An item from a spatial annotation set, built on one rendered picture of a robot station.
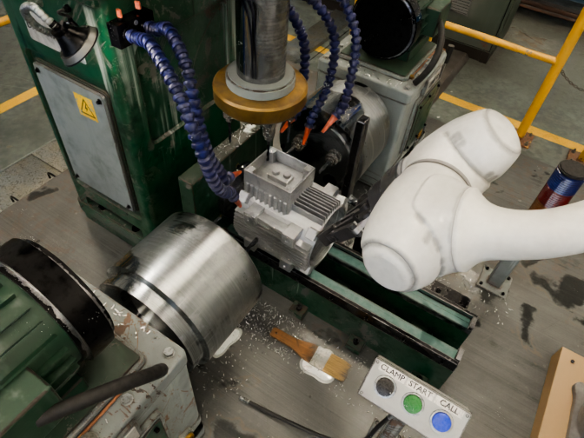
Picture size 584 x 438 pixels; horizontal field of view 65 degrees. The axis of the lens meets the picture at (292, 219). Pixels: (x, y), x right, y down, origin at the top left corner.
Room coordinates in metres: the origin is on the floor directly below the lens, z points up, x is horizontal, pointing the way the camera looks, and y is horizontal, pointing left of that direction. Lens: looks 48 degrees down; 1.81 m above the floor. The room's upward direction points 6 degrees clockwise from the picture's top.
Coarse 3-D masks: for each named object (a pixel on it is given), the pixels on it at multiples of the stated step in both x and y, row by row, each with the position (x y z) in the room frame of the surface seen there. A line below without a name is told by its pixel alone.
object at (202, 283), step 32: (160, 224) 0.57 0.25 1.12; (192, 224) 0.54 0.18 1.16; (128, 256) 0.47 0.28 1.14; (160, 256) 0.46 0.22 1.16; (192, 256) 0.47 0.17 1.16; (224, 256) 0.49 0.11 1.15; (128, 288) 0.40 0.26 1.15; (160, 288) 0.40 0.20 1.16; (192, 288) 0.42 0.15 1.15; (224, 288) 0.44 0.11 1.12; (256, 288) 0.48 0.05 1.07; (160, 320) 0.36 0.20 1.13; (192, 320) 0.37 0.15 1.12; (224, 320) 0.40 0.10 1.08; (192, 352) 0.34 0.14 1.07
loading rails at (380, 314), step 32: (256, 256) 0.68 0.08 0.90; (352, 256) 0.70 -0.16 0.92; (288, 288) 0.63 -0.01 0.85; (320, 288) 0.59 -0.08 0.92; (352, 288) 0.66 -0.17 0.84; (384, 288) 0.63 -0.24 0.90; (352, 320) 0.55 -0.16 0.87; (384, 320) 0.52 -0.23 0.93; (416, 320) 0.58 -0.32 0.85; (448, 320) 0.55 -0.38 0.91; (384, 352) 0.50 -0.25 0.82; (416, 352) 0.48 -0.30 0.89; (448, 352) 0.47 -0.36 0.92
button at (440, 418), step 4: (440, 412) 0.28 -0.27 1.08; (436, 416) 0.27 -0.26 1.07; (440, 416) 0.27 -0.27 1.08; (444, 416) 0.27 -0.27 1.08; (448, 416) 0.27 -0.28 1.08; (432, 420) 0.27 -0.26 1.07; (436, 420) 0.27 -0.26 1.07; (440, 420) 0.27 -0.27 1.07; (444, 420) 0.27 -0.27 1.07; (448, 420) 0.27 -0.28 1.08; (432, 424) 0.27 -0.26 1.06; (436, 424) 0.26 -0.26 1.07; (440, 424) 0.26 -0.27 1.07; (444, 424) 0.26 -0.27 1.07; (448, 424) 0.26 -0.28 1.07; (436, 428) 0.26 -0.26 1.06; (440, 428) 0.26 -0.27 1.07; (444, 428) 0.26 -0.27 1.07; (448, 428) 0.26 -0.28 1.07
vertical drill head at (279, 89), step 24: (240, 0) 0.73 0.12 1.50; (264, 0) 0.72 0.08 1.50; (288, 0) 0.75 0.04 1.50; (240, 24) 0.73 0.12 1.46; (264, 24) 0.72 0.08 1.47; (288, 24) 0.76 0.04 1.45; (240, 48) 0.73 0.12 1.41; (264, 48) 0.72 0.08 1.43; (240, 72) 0.73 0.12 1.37; (264, 72) 0.72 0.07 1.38; (288, 72) 0.77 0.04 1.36; (216, 96) 0.71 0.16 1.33; (240, 96) 0.71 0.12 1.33; (264, 96) 0.70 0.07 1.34; (288, 96) 0.72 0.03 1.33; (240, 120) 0.68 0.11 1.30; (264, 120) 0.68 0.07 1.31; (288, 120) 0.77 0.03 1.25
